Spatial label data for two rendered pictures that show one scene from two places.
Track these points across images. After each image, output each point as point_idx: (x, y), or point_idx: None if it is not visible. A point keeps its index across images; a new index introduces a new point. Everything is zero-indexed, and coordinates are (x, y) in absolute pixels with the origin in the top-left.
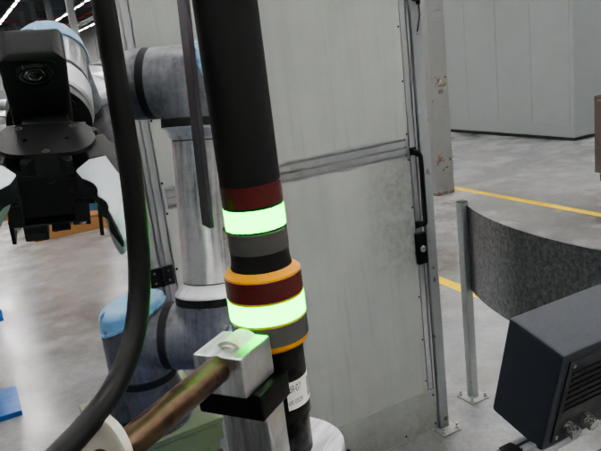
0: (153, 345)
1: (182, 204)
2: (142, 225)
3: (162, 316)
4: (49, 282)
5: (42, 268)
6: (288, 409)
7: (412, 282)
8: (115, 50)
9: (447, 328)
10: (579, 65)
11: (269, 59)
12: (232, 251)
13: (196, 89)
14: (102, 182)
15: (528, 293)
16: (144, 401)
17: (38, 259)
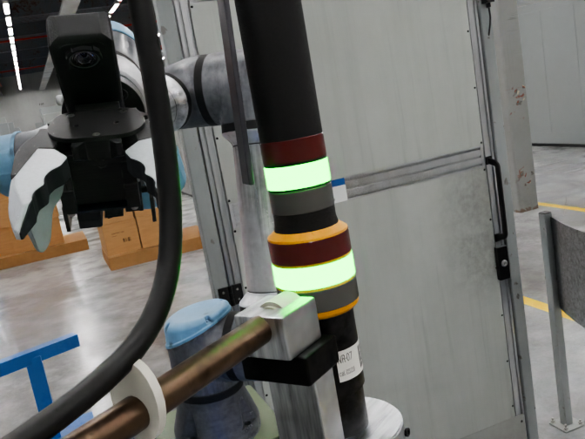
0: None
1: (245, 209)
2: (171, 166)
3: (226, 325)
4: (124, 309)
5: (117, 295)
6: (339, 381)
7: (494, 299)
8: None
9: (535, 351)
10: None
11: (334, 71)
12: (274, 210)
13: (231, 39)
14: (150, 160)
15: None
16: (211, 414)
17: (113, 287)
